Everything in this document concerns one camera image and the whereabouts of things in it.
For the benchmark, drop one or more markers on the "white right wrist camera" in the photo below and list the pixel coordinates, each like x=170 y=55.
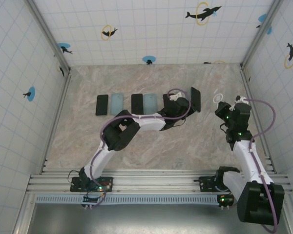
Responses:
x=240 y=100

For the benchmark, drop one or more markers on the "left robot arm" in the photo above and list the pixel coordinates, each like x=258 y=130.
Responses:
x=122 y=131

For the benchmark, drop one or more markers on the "wide aluminium base rail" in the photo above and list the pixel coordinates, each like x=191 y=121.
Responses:
x=149 y=180

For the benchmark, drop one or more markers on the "aluminium corner post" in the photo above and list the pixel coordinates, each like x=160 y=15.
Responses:
x=264 y=26
x=45 y=26

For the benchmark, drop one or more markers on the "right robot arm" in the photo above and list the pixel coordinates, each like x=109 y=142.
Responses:
x=258 y=204

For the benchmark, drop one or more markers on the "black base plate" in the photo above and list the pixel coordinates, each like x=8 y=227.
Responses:
x=74 y=187
x=205 y=182

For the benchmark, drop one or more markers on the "dark grey metal panel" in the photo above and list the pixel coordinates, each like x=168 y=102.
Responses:
x=149 y=219

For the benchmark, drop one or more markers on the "aluminium side rail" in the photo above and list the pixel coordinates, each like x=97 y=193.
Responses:
x=251 y=97
x=62 y=102

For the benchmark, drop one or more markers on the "plain blue blob decal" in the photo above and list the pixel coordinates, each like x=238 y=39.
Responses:
x=261 y=17

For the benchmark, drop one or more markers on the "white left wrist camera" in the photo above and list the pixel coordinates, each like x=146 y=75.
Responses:
x=173 y=97

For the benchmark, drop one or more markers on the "small controller circuit board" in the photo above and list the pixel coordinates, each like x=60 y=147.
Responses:
x=225 y=200
x=90 y=199

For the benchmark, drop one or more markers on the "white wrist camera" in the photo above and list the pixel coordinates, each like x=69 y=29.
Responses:
x=240 y=100
x=173 y=97

